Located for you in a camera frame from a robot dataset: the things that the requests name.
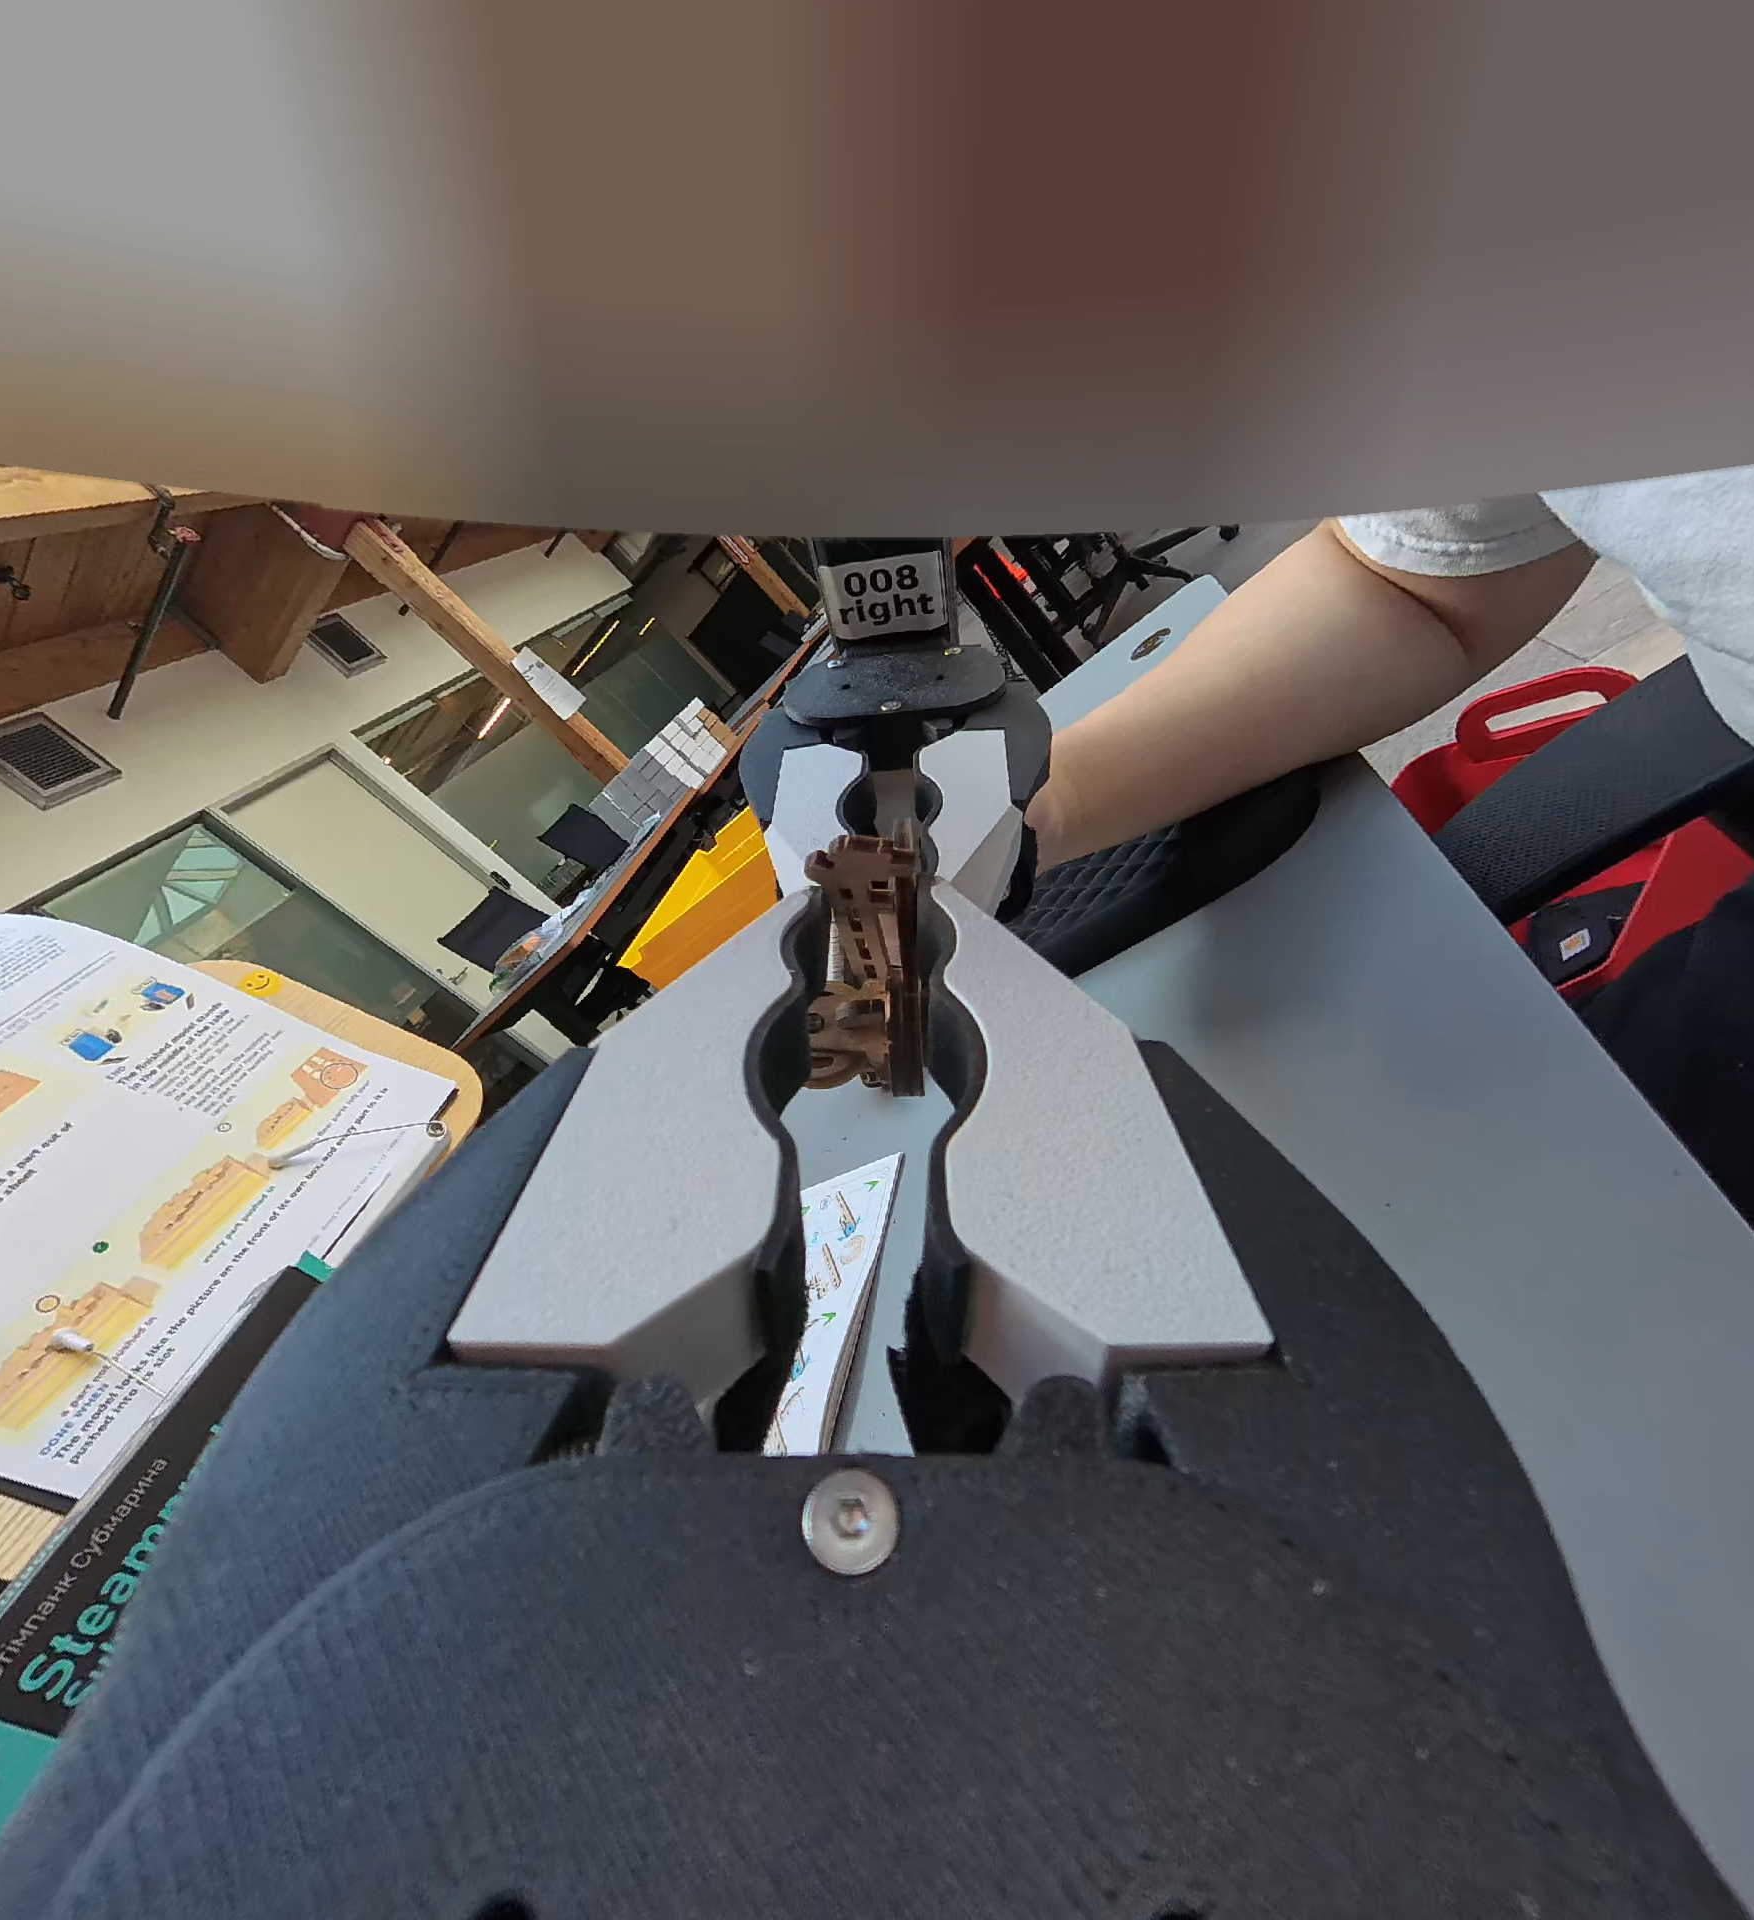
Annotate black padded armrest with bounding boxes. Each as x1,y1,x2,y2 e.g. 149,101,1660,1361
1018,764,1325,980

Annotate stack of yellow bins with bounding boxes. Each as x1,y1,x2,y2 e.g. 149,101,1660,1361
618,807,785,995

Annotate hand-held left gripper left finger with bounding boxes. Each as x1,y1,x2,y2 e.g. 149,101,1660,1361
449,891,827,1444

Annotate large wall vent grille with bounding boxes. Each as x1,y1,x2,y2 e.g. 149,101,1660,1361
0,714,123,813

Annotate large printed instruction sheet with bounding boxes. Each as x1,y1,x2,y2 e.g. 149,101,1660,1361
0,911,462,1502

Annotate black folding chair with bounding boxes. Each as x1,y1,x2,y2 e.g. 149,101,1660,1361
437,886,552,980

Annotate person's white shirt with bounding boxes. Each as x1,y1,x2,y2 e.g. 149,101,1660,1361
1331,456,1754,846

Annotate light wooden board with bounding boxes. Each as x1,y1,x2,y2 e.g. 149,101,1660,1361
0,960,487,1547

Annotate slanted wooden beam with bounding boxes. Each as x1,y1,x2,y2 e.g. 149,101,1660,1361
341,516,633,785

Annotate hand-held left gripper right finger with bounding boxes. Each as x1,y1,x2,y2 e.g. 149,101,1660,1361
888,882,1278,1454

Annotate red plastic container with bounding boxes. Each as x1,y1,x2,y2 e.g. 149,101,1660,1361
1390,666,1754,995

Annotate person's right forearm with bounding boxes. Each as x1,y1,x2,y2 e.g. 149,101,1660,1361
1027,516,1599,875

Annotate stack of white boxes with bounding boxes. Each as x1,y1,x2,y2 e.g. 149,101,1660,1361
589,695,737,846

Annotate brown wooden model assembly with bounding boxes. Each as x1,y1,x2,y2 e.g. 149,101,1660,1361
801,816,933,1102

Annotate person's dark trousers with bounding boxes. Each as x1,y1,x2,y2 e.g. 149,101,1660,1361
1565,848,1754,1326

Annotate small instruction booklet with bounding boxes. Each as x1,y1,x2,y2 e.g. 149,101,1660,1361
761,1152,907,1457

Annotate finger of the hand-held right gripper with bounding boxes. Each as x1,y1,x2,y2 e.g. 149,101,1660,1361
764,746,878,900
913,730,1028,921

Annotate teal and black kit box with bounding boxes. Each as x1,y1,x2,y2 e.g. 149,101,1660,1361
0,1252,332,1810

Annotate long dark workbench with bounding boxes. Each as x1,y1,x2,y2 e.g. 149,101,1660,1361
452,638,834,1052

